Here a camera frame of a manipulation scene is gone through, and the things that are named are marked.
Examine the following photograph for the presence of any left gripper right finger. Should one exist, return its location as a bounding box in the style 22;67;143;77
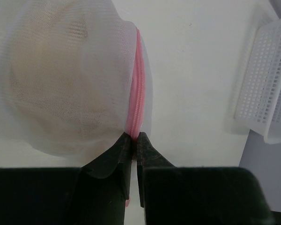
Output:
136;133;275;225

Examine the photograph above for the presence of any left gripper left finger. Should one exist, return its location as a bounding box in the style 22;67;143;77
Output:
0;134;131;225

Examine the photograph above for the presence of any beige bra inside bag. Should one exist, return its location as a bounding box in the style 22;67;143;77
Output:
8;13;123;143

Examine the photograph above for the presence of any white plastic basket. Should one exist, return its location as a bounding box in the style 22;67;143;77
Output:
233;0;281;144

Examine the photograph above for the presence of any white mesh laundry bag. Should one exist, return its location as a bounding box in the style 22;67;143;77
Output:
0;0;153;162

